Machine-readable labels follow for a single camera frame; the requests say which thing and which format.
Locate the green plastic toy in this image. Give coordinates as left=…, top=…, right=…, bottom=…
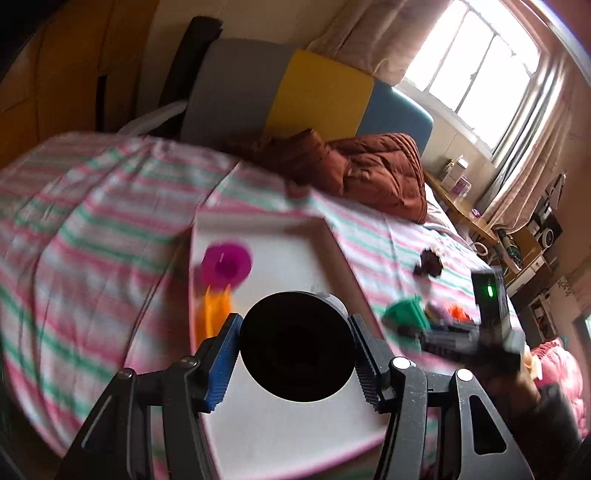
left=383, top=295, right=432, bottom=335

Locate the black electronic device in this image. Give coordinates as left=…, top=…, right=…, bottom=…
left=526, top=203, right=565, bottom=252

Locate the white tray with pink edge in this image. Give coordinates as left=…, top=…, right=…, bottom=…
left=187, top=212, right=398, bottom=480

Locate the wooden wardrobe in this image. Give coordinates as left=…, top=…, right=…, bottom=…
left=0, top=0, right=162, bottom=167

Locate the orange plastic toy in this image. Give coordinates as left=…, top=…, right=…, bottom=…
left=196, top=284, right=234, bottom=352

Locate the magenta plastic cup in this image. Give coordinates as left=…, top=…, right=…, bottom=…
left=201, top=241, right=254, bottom=289

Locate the striped bedsheet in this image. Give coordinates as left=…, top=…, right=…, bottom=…
left=0, top=131, right=527, bottom=480

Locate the wooden bedside desk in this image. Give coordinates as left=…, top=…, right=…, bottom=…
left=425, top=171, right=543, bottom=278

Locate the dark brown bristly toy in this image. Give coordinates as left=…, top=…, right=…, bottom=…
left=413, top=247, right=444, bottom=278

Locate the grey yellow blue headboard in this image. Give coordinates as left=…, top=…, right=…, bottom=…
left=180, top=38, right=435, bottom=153

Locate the purple egg-shaped toy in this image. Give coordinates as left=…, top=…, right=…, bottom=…
left=425, top=298, right=451, bottom=321

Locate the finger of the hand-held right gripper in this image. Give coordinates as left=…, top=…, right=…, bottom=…
left=399, top=325, right=481, bottom=357
left=429, top=320, right=481, bottom=335

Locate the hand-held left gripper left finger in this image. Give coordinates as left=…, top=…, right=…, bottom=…
left=55, top=313, right=243, bottom=480

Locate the rust brown quilted blanket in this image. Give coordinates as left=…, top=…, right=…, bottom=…
left=226, top=129, right=430, bottom=224

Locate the beige curtain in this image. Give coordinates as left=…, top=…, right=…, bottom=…
left=480, top=46, right=583, bottom=232
left=307, top=0, right=455, bottom=86

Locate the white box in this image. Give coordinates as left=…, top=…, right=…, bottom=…
left=441, top=157, right=469, bottom=190

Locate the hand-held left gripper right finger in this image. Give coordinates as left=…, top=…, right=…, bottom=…
left=348, top=314, right=536, bottom=480

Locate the white pillow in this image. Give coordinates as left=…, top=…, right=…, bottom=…
left=424, top=185, right=465, bottom=234

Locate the black round cup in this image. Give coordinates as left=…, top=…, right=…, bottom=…
left=240, top=291, right=357, bottom=401

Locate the window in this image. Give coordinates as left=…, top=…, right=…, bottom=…
left=397, top=0, right=543, bottom=158

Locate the orange linked cube block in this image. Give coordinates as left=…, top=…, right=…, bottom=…
left=445, top=302, right=474, bottom=324

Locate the black chair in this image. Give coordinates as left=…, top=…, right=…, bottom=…
left=159, top=16, right=225, bottom=139

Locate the pink blanket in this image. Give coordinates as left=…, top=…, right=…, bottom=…
left=526, top=337, right=591, bottom=439

